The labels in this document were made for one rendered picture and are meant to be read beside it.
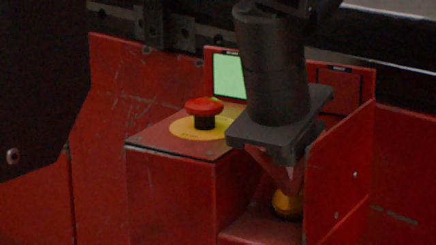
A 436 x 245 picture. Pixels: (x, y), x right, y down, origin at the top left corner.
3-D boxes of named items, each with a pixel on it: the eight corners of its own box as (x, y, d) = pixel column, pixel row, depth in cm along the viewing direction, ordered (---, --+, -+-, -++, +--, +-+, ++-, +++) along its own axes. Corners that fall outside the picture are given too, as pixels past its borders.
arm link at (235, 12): (217, 7, 72) (276, 14, 69) (257, -27, 76) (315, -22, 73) (229, 77, 75) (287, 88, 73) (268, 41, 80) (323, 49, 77)
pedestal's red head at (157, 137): (127, 249, 88) (118, 82, 82) (208, 192, 101) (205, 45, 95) (304, 300, 79) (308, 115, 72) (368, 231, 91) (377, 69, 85)
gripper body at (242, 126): (336, 103, 81) (330, 33, 77) (289, 163, 74) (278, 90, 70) (275, 93, 84) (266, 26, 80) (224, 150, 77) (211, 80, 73)
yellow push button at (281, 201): (271, 220, 86) (265, 208, 84) (285, 188, 88) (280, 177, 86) (305, 228, 84) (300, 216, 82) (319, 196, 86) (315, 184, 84)
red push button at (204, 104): (177, 136, 87) (176, 102, 86) (198, 124, 90) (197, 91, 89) (211, 143, 85) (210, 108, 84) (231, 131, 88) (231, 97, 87)
